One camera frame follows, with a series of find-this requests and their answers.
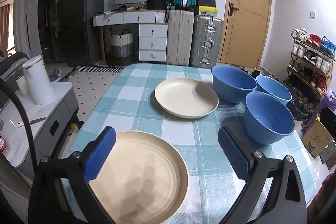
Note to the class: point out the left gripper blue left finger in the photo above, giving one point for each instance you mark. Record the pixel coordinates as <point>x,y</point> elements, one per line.
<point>98,154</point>

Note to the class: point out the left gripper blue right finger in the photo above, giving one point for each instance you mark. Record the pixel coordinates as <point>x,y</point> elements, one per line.
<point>236,151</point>

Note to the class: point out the cream plate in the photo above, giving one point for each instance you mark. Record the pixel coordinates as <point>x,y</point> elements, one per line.
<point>143,179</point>
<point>186,98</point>

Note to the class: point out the light blue bowl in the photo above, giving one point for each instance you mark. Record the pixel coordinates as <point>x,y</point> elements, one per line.
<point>273,87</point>

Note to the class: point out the person's hand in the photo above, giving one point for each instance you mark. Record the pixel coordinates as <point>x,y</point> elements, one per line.
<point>320,199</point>

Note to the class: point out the grey side cabinet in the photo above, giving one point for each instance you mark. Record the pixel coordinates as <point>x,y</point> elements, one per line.
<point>57,113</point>

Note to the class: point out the teal plaid tablecloth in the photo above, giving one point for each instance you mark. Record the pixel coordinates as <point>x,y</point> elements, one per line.
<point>129,104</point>

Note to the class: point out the white trash bin black bag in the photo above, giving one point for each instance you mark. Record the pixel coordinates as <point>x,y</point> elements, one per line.
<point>299,110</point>

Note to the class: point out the cardboard box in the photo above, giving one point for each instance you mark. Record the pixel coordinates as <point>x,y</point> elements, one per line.
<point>317,138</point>

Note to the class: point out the plastic bottle red label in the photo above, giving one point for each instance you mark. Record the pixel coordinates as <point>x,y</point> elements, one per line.
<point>4,146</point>

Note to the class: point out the white electric kettle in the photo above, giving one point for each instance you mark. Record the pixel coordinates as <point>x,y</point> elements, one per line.
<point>37,80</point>

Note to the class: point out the purple plastic bag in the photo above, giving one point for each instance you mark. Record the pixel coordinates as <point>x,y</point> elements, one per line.
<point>327,101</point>

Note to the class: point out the woven laundry basket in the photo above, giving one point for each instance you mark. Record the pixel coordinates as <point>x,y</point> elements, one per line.
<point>122,48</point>

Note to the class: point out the wooden shoe rack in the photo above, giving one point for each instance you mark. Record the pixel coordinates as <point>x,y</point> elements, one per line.
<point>310,68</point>

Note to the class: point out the silver suitcase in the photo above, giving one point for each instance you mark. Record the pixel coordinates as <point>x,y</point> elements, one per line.
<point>206,41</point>

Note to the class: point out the white drawer desk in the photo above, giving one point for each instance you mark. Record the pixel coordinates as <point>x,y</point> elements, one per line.
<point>152,30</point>

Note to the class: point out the wooden door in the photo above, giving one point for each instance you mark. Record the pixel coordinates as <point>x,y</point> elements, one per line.
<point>245,30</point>

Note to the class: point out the beige suitcase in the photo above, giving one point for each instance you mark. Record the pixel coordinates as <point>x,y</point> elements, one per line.
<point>179,37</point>

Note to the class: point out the black refrigerator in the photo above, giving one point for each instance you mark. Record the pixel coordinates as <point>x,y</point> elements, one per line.
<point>80,36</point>

